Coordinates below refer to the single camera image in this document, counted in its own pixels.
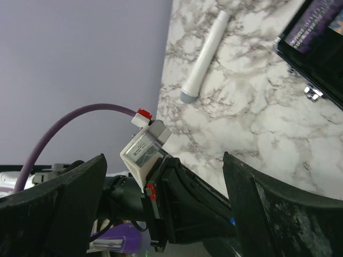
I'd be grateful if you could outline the white cylindrical tube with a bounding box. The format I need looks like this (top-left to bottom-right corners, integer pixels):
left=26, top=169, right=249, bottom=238
left=180, top=11, right=230, bottom=104

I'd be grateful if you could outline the purple key tag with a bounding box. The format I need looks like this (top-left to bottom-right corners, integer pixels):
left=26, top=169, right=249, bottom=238
left=88, top=222, right=142, bottom=254

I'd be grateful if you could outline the black poker chip case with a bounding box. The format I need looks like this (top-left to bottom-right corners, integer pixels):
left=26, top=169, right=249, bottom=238
left=274, top=1, right=342, bottom=108

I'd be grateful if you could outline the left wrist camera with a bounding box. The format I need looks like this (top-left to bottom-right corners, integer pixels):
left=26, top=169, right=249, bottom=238
left=120, top=119, right=172, bottom=191

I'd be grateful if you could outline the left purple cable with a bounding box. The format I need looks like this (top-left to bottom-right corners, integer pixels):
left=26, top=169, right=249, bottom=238
left=13, top=103, right=135, bottom=193

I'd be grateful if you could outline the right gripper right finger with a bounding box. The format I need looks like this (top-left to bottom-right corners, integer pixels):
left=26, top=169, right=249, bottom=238
left=222, top=153, right=342, bottom=256

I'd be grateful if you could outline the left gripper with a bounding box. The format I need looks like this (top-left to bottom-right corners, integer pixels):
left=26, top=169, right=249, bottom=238
left=103, top=156, right=236, bottom=252

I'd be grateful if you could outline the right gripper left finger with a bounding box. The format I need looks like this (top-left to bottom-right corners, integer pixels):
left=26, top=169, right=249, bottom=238
left=1, top=155, right=107, bottom=256

